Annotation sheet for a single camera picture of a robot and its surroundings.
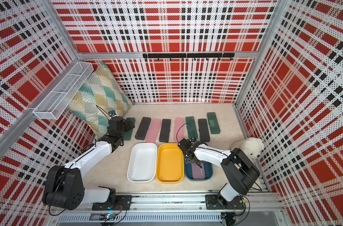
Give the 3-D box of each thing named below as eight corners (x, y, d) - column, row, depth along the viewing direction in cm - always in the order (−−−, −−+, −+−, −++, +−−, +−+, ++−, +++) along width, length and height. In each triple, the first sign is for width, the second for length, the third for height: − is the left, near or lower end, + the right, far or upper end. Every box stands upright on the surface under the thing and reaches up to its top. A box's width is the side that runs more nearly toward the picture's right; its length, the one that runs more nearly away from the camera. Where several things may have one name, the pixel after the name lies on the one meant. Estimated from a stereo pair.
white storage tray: (127, 183, 82) (123, 180, 77) (135, 147, 97) (132, 142, 92) (156, 183, 82) (154, 180, 77) (159, 147, 97) (158, 142, 92)
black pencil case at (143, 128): (135, 139, 102) (134, 137, 100) (143, 118, 114) (142, 116, 112) (144, 140, 101) (144, 138, 99) (151, 119, 114) (150, 117, 111)
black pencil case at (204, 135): (199, 141, 100) (200, 140, 98) (197, 120, 113) (198, 118, 111) (209, 141, 100) (210, 140, 98) (206, 120, 113) (206, 118, 111)
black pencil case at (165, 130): (159, 142, 100) (159, 140, 98) (162, 120, 113) (161, 118, 111) (169, 142, 100) (169, 140, 98) (170, 120, 113) (170, 118, 111)
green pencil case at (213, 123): (210, 133, 104) (210, 132, 102) (206, 114, 116) (207, 112, 115) (220, 133, 104) (220, 132, 102) (215, 114, 116) (216, 112, 115)
